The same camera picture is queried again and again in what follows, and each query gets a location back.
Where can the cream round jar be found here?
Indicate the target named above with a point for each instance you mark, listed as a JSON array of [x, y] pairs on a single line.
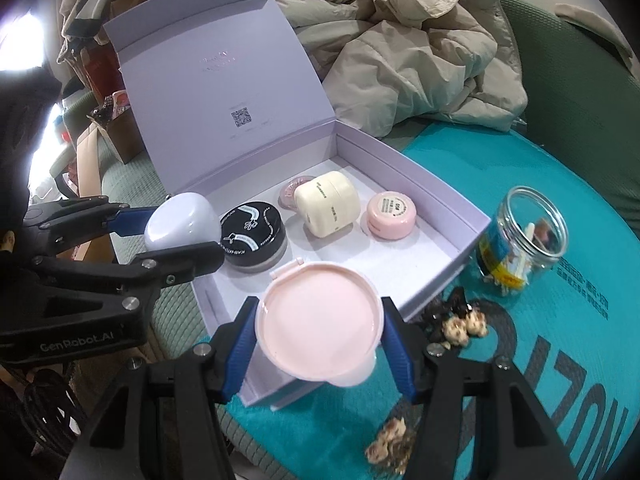
[[325, 207]]

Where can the clear glass jar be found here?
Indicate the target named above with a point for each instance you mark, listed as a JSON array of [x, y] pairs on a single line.
[[525, 240]]

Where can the dark green ribbed cushion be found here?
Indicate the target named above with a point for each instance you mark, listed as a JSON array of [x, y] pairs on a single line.
[[575, 110]]

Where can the open plain cardboard box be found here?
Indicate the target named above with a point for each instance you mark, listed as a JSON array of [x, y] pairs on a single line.
[[120, 135]]

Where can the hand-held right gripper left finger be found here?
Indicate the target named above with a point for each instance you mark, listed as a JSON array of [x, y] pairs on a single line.
[[245, 345]]

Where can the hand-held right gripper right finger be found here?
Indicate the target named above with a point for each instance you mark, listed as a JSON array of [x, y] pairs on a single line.
[[400, 350]]

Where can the black round jar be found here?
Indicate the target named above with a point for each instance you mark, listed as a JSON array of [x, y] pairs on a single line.
[[252, 235]]

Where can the lavender hinged gift box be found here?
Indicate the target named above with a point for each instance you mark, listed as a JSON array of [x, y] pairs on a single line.
[[225, 60]]

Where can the translucent pink round case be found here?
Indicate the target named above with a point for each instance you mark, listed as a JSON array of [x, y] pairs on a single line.
[[290, 192]]

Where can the pale pink round case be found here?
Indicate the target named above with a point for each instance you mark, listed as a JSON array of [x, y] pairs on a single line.
[[320, 320]]

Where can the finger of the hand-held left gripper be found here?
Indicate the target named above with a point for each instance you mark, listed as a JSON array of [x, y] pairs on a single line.
[[190, 260], [132, 221]]

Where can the teal printed mat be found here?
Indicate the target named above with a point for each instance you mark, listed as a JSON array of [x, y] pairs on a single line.
[[550, 360]]

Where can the pink round compact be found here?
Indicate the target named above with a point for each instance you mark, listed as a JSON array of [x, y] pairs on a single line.
[[390, 215]]

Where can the beige cloth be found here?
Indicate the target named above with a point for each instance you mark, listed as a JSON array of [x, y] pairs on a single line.
[[600, 30]]

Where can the light green sofa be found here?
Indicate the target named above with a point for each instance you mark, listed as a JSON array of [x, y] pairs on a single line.
[[175, 320]]

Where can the beige puffer jacket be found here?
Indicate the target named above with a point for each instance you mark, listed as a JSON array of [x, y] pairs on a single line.
[[425, 60]]

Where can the lavender round case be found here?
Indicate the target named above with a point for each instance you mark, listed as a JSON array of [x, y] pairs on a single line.
[[180, 222]]

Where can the red bag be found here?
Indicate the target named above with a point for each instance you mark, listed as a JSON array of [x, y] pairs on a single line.
[[100, 70]]

